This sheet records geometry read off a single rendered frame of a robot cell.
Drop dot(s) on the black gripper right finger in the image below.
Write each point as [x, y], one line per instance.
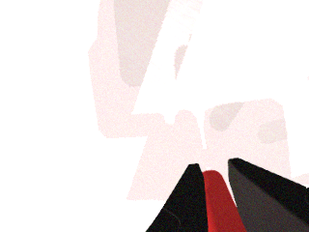
[267, 202]

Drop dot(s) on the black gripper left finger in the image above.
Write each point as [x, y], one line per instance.
[185, 208]

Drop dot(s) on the red peg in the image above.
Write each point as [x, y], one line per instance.
[223, 215]

